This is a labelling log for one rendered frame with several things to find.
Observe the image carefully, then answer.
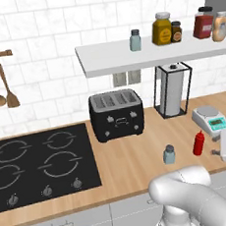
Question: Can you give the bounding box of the red condiment bottle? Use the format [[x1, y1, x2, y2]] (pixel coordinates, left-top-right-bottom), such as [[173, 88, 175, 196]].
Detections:
[[190, 129, 208, 157]]

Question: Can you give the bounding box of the yellow jar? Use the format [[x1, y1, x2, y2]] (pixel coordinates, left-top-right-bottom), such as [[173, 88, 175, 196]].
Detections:
[[149, 10, 175, 47]]

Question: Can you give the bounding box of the wooden spatula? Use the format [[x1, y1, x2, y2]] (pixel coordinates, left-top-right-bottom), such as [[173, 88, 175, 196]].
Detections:
[[0, 60, 22, 110]]

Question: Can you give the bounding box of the red jar black lid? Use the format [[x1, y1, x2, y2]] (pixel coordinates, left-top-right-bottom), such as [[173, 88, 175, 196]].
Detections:
[[190, 5, 217, 41]]

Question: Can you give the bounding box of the white paper towel roll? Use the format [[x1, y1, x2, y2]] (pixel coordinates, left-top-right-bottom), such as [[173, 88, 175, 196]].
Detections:
[[155, 62, 190, 118]]

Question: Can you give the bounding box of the white wall shelf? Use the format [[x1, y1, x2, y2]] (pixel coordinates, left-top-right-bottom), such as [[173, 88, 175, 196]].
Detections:
[[73, 28, 226, 80]]

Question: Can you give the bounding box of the grey wall outlet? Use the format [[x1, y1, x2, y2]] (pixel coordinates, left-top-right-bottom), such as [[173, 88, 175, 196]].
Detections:
[[111, 71, 129, 88], [127, 69, 143, 85]]

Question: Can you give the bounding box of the white kitchen scale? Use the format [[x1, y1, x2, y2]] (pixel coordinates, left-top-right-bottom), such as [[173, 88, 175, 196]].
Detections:
[[191, 103, 226, 140]]

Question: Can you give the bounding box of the grey hob knob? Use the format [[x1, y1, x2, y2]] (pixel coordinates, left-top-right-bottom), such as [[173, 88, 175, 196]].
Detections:
[[71, 177, 85, 191], [40, 185, 53, 198], [6, 194, 20, 207]]

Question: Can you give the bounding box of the black four-slot toaster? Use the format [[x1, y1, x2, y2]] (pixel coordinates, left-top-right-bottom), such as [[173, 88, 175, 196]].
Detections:
[[86, 87, 147, 144]]

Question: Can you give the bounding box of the tan condiment bottle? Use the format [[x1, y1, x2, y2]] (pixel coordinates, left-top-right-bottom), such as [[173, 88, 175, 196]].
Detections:
[[208, 10, 226, 43]]

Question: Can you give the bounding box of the small dark brown jar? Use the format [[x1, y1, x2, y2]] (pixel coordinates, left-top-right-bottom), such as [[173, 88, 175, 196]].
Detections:
[[169, 20, 185, 44]]

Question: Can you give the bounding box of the black hob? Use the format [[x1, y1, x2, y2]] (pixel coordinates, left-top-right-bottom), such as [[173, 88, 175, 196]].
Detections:
[[0, 121, 105, 214]]

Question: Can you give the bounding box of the pale blue shaker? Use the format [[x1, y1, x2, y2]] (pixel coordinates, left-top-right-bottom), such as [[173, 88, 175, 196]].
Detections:
[[161, 143, 178, 166], [128, 28, 143, 53]]

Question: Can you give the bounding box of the black wire towel stand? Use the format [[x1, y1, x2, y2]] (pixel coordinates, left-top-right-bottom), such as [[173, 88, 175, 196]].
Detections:
[[148, 60, 198, 122]]

